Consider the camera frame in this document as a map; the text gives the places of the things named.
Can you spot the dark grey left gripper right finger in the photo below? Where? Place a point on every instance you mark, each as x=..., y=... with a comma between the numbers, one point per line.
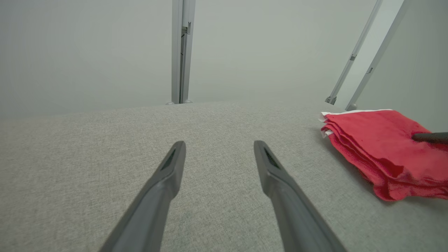
x=297, y=224

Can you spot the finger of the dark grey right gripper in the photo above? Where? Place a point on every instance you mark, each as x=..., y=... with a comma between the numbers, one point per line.
x=434, y=137

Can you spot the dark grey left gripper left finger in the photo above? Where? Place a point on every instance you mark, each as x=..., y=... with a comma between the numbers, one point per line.
x=147, y=217

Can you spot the red shorts with white stripe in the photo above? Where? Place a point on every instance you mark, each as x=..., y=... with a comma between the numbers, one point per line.
x=378, y=147

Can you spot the grey metal partition post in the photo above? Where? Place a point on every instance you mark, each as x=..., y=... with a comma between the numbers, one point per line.
x=379, y=52
x=176, y=52
x=354, y=52

